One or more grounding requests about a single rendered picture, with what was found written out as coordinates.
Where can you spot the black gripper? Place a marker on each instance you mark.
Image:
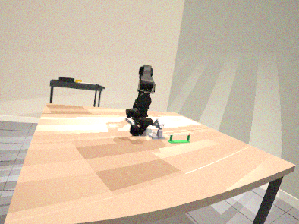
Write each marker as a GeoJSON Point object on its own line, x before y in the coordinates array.
{"type": "Point", "coordinates": [142, 121]}

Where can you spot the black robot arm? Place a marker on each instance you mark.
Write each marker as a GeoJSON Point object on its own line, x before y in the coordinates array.
{"type": "Point", "coordinates": [145, 86]}

